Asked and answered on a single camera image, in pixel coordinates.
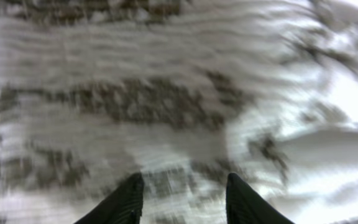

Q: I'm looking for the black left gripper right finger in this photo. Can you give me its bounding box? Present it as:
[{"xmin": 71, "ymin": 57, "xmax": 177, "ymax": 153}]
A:
[{"xmin": 226, "ymin": 173, "xmax": 293, "ymax": 224}]

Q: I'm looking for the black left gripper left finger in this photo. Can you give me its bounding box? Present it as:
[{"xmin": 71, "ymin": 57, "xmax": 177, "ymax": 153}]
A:
[{"xmin": 75, "ymin": 172, "xmax": 144, "ymax": 224}]

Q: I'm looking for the white fern print dress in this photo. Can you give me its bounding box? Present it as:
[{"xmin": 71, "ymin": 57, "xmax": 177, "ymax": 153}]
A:
[{"xmin": 0, "ymin": 1, "xmax": 358, "ymax": 223}]

